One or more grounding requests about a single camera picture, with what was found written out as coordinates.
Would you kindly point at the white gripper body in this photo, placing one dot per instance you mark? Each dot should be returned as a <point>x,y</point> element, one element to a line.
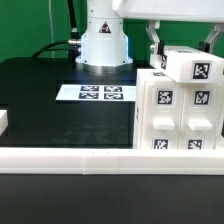
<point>171,10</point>

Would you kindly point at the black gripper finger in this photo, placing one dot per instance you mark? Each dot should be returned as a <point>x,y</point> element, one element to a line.
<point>216,31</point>
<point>157,45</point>

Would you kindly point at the white cabinet top block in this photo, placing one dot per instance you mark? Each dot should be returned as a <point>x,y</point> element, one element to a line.
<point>188,65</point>

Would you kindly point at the white cabinet body box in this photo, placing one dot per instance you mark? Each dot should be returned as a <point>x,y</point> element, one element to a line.
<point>143,77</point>

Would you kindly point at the white cabinet door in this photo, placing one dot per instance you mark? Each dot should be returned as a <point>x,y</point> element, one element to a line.
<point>201,116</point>
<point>162,115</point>

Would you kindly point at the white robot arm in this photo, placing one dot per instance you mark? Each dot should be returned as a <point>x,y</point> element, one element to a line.
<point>104,44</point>

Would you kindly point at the white fiducial marker sheet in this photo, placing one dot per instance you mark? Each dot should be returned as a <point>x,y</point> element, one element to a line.
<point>116,93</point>

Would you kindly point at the white U-shaped boundary frame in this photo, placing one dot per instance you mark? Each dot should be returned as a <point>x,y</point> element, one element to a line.
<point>110,161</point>

